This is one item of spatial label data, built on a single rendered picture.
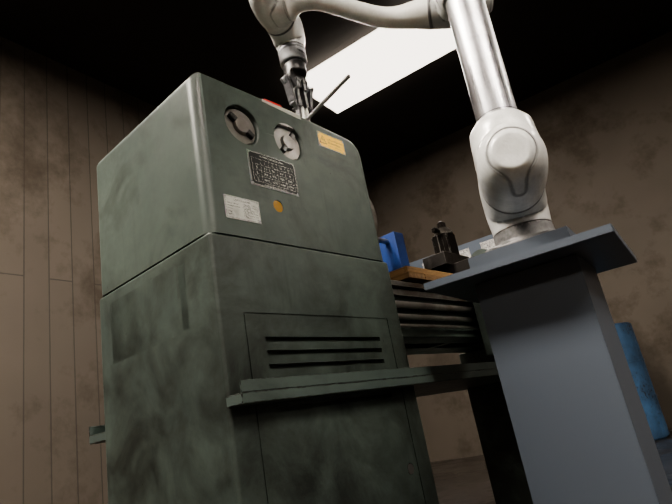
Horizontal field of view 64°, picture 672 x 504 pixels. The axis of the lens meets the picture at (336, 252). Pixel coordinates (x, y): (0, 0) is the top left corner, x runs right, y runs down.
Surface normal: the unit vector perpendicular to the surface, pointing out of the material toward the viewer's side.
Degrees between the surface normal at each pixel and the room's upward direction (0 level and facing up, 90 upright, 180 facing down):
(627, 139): 90
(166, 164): 90
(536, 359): 90
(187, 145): 90
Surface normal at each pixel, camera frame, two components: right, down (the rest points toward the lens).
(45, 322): 0.81, -0.32
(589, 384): -0.57, -0.16
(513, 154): -0.29, -0.15
